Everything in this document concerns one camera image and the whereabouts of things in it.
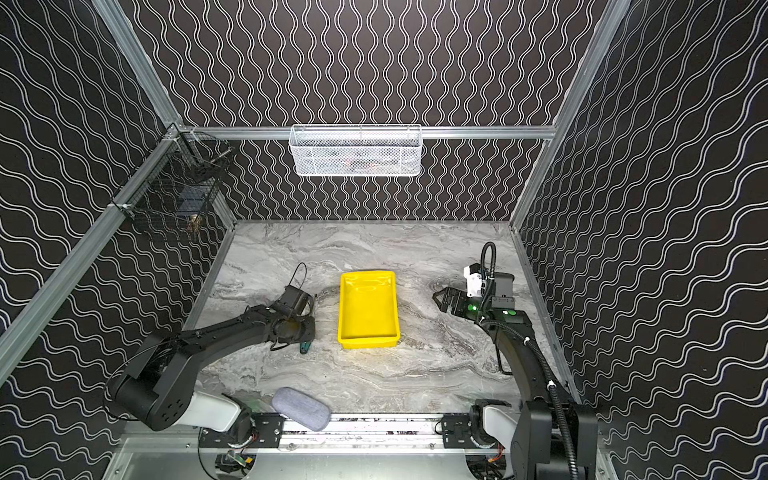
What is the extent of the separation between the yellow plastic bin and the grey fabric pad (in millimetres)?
175

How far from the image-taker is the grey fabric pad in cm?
76

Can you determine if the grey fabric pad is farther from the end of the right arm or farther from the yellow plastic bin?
the end of the right arm

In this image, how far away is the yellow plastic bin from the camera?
35.0 inches

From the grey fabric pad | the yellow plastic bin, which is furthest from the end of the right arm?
the grey fabric pad
